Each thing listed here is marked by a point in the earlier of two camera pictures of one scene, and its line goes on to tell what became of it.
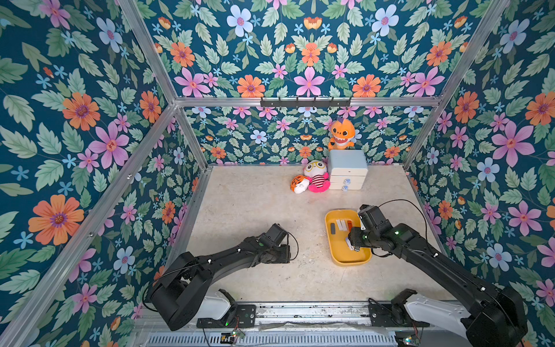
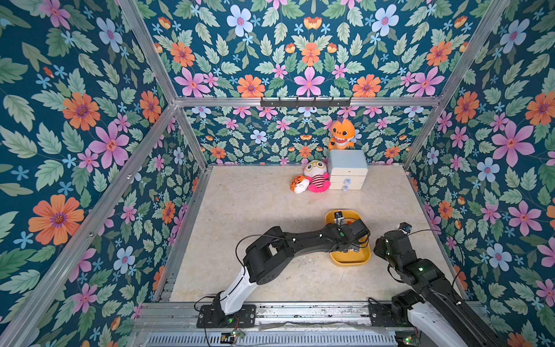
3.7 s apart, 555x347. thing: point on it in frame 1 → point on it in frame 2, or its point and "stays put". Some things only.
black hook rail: x=305 y=103 stays put
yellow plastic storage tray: x=339 y=224 stays put
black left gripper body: x=278 y=254 → x=351 y=246
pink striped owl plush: x=316 y=172 stays put
